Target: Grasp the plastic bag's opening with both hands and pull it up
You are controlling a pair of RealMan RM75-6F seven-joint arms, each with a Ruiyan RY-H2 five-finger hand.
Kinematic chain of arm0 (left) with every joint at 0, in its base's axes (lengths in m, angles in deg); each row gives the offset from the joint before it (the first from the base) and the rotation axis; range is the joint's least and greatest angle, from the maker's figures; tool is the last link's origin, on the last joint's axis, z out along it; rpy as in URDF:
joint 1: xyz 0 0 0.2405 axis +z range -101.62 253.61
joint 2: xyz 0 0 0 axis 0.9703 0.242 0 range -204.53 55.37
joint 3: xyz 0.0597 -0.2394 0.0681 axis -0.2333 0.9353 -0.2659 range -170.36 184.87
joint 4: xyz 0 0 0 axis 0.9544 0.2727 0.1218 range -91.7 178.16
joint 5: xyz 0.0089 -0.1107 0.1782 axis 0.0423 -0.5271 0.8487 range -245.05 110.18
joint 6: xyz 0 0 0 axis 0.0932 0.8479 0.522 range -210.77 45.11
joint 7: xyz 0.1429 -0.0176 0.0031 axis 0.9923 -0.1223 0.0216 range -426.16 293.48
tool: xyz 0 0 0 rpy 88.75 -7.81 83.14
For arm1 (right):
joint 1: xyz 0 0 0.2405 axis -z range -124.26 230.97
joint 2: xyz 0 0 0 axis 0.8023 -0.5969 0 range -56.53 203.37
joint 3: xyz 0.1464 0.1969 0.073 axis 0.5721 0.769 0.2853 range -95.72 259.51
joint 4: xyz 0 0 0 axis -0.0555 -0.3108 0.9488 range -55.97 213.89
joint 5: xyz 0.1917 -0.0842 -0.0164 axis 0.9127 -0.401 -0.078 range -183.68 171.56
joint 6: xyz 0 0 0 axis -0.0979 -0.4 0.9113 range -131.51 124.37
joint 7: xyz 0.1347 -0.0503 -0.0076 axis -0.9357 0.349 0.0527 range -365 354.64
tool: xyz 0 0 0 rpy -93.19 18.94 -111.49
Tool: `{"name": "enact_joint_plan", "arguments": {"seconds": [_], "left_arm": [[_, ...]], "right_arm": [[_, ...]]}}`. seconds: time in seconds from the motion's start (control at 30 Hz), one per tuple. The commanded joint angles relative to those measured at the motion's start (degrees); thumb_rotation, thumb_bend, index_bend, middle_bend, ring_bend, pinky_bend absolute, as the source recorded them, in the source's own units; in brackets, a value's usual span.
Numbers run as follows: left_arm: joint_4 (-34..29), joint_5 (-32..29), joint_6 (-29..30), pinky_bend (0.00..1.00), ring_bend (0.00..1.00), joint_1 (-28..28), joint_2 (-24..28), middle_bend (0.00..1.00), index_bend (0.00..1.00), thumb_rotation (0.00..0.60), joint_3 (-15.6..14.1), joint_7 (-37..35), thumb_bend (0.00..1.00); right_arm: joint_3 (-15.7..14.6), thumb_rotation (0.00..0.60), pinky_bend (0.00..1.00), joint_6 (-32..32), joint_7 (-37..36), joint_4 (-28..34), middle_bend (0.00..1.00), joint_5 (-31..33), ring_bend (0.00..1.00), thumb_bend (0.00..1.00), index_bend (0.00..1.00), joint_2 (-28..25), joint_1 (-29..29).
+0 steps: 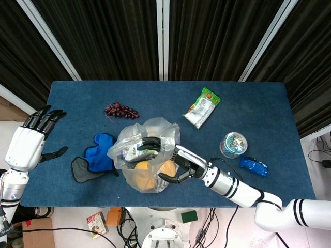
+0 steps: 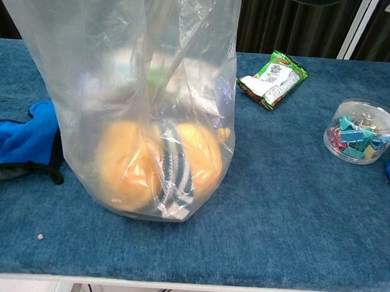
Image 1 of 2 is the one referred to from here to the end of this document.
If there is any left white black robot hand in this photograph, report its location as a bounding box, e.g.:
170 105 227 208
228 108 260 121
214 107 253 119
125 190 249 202
4 104 69 173

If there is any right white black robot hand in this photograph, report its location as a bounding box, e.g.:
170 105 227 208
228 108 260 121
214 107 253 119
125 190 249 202
137 136 208 184

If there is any orange plush toy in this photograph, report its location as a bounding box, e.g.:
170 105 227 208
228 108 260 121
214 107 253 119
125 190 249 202
128 159 178 192

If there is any small green printed carton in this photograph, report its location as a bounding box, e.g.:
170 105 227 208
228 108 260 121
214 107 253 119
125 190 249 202
120 143 159 163

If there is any clear plastic bag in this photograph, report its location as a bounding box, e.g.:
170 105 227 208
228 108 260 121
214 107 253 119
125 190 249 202
107 117 182 194

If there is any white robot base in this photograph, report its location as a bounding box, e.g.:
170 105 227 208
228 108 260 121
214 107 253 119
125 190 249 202
126 206 203 248

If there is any clear tub of binder clips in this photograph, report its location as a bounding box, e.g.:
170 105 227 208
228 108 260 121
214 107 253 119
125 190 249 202
219 132 248 159

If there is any green white snack packet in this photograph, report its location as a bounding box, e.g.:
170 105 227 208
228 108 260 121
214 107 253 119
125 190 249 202
183 87 222 131

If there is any green block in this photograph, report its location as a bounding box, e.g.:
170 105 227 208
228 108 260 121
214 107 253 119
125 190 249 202
180 210 199 224

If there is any blue foil packet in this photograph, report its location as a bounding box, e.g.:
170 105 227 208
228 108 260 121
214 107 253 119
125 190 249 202
239 156 269 178

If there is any blue felt table cover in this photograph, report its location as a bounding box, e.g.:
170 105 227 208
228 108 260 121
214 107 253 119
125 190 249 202
20 80 317 209

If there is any blue grey cleaning mitt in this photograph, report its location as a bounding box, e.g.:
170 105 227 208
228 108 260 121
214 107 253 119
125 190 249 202
70 132 120 183

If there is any dark red grape bunch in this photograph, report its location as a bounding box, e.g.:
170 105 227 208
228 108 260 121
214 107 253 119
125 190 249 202
104 102 140 124

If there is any brown cardboard box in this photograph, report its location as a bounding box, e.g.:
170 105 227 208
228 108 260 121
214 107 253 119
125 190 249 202
22 218 56 248

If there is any black curtain panel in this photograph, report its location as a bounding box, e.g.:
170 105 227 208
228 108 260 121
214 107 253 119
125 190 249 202
32 0 160 81
168 0 284 82
245 0 331 138
0 0 74 111

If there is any orange box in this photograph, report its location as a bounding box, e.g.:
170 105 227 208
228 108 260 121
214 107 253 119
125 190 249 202
106 206 123 227

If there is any red white printed box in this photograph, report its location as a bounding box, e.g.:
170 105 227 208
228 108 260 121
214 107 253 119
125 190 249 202
86 211 109 239

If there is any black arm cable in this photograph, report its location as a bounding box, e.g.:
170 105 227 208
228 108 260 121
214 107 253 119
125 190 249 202
209 157 244 181

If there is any black floor cable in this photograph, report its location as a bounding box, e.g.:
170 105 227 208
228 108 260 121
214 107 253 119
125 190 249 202
23 226 117 248

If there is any white frame post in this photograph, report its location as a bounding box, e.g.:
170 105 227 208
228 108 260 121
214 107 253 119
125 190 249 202
238 0 299 82
156 0 170 81
17 0 82 81

